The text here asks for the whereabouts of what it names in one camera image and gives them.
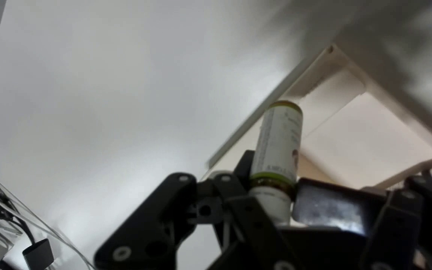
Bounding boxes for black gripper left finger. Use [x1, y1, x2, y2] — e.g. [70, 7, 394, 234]
[92, 148, 296, 270]

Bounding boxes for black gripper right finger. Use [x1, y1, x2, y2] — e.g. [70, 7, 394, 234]
[290, 172, 432, 270]

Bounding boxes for white bottle green bands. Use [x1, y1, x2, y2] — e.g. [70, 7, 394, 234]
[247, 97, 304, 226]

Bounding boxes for clear plastic box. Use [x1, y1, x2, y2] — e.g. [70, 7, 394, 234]
[0, 159, 95, 270]

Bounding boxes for cream wooden tray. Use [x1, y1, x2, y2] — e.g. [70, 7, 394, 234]
[203, 40, 432, 192]

